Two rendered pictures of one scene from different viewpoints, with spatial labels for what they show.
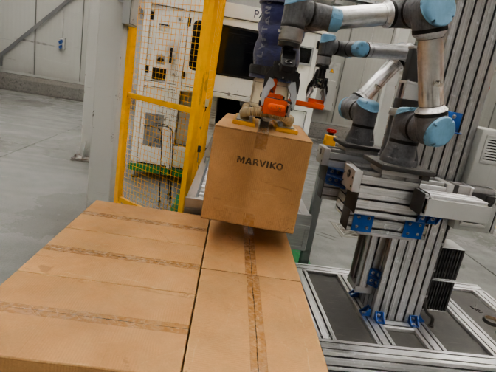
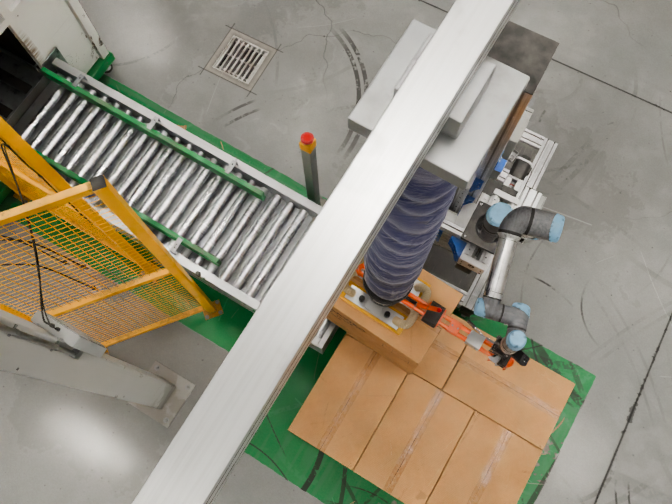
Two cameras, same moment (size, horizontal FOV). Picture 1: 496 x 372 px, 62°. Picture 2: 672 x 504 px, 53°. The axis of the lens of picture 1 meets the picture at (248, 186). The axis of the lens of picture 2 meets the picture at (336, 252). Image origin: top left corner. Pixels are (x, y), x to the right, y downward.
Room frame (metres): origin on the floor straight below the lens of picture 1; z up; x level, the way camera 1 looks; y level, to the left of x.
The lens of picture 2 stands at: (1.71, 0.70, 4.20)
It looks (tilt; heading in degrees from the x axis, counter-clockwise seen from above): 73 degrees down; 307
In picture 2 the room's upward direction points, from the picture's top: 2 degrees counter-clockwise
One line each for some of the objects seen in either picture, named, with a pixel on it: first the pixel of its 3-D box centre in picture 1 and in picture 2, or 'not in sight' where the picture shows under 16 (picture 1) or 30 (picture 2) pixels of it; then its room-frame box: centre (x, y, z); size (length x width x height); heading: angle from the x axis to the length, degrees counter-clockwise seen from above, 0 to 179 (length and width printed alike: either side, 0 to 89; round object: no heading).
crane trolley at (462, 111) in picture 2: not in sight; (442, 88); (1.96, -0.05, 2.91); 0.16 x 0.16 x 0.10; 4
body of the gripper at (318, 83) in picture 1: (320, 77); not in sight; (2.23, -0.28, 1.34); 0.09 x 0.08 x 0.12; 2
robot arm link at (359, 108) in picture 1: (365, 111); not in sight; (2.21, -0.54, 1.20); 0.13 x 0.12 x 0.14; 22
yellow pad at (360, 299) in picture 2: (245, 116); (374, 307); (1.96, 0.07, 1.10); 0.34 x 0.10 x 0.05; 2
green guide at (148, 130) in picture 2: not in sight; (154, 127); (3.68, -0.19, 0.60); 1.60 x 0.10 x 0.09; 4
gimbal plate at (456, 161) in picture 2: not in sight; (438, 102); (1.96, -0.05, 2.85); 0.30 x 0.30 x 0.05; 4
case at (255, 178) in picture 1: (256, 166); (385, 303); (1.94, -0.02, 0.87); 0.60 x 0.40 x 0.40; 0
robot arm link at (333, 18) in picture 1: (321, 18); (515, 316); (1.43, -0.14, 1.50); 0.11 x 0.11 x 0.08; 19
